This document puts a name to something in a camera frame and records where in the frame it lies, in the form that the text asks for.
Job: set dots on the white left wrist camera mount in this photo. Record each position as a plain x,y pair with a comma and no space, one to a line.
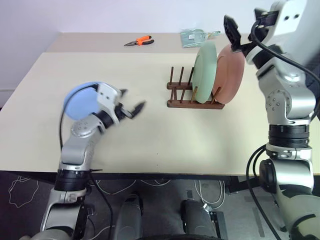
107,96

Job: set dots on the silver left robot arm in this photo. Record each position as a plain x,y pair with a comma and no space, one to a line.
75,147

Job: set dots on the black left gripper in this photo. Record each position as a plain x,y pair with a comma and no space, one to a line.
122,110

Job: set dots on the blue plate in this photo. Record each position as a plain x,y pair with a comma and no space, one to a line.
81,102

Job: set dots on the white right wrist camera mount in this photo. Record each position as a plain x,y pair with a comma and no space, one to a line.
291,25

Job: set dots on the green plate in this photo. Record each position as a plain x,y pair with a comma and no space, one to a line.
205,72

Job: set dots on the black table frame leg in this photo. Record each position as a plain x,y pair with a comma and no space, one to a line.
231,186

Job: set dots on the small teal keyring tool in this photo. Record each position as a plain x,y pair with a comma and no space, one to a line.
213,33

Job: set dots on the wooden dish rack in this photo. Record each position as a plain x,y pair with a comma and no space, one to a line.
195,104

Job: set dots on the pink plate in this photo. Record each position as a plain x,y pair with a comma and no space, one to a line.
230,75

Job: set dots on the dark blue fabric object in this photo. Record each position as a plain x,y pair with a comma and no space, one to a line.
314,85

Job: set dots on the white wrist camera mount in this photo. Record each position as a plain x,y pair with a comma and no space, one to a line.
291,25
107,96

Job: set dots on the dark rounded robot foot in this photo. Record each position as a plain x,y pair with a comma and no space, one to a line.
130,215
196,217

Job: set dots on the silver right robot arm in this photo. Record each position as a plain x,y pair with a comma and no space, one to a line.
290,105

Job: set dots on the clear plastic bag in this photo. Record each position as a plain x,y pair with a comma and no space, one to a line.
192,38

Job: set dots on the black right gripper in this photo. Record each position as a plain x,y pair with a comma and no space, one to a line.
266,17

